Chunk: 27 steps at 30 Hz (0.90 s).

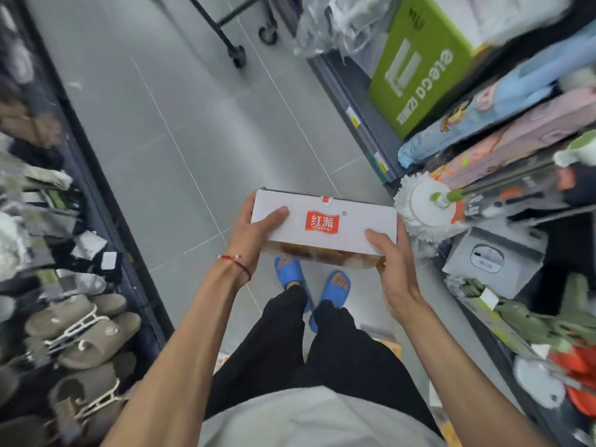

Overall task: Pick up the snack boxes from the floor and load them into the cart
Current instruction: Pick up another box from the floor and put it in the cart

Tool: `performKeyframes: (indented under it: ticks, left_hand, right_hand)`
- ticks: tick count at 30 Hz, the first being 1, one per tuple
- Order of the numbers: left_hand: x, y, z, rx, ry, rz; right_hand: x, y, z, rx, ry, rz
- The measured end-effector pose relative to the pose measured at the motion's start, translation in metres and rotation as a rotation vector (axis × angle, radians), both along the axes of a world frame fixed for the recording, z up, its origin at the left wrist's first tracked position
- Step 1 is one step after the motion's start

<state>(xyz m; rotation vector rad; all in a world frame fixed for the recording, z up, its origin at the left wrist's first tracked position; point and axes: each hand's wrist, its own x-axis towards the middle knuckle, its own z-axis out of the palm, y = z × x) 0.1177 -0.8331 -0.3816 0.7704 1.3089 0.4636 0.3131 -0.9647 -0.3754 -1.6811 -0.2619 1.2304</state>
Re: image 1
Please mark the white mop in clear plastic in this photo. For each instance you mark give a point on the white mop in clear plastic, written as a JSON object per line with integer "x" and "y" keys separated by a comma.
{"x": 344, "y": 27}

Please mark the person's left forearm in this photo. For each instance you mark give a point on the person's left forearm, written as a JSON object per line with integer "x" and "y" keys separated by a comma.
{"x": 177, "y": 367}

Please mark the grey shirt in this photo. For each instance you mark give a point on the grey shirt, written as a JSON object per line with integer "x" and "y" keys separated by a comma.
{"x": 316, "y": 423}

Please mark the green white mop set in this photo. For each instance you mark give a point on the green white mop set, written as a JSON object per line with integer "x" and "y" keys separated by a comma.
{"x": 526, "y": 316}

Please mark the person's left hand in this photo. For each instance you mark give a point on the person's left hand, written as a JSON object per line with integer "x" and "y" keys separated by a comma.
{"x": 247, "y": 242}

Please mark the light blue long package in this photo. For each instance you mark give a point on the light blue long package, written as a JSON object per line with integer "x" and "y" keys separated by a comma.
{"x": 503, "y": 97}

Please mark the blue rubber slipper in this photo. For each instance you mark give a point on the blue rubber slipper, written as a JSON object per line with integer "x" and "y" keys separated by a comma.
{"x": 288, "y": 272}
{"x": 331, "y": 294}

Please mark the green white cardboard carton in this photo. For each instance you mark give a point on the green white cardboard carton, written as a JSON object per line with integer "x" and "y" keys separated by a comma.
{"x": 419, "y": 79}

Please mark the orange mop part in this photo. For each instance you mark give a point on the orange mop part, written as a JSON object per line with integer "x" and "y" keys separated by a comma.
{"x": 582, "y": 395}

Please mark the black trousers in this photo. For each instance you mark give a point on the black trousers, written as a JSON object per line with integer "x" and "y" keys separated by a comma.
{"x": 279, "y": 344}

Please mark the white yellow snack box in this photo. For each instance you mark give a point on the white yellow snack box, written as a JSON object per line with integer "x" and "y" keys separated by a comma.
{"x": 354, "y": 223}

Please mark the pink long package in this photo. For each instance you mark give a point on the pink long package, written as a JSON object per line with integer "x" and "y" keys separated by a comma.
{"x": 526, "y": 139}

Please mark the white round mop pad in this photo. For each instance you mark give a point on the white round mop pad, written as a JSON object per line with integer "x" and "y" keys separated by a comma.
{"x": 538, "y": 381}

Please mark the person's right forearm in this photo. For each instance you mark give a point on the person's right forearm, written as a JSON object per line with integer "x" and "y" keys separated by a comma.
{"x": 465, "y": 381}

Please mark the group of yellow boxes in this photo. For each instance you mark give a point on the group of yellow boxes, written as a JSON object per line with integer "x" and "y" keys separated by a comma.
{"x": 391, "y": 349}

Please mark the grey appliance carton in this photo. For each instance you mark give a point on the grey appliance carton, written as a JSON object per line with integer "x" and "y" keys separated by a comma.
{"x": 493, "y": 260}

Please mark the white round mop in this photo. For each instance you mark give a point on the white round mop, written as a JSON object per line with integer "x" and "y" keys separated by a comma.
{"x": 419, "y": 214}

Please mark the person's right hand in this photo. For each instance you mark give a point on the person's right hand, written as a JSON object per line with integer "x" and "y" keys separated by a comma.
{"x": 400, "y": 279}

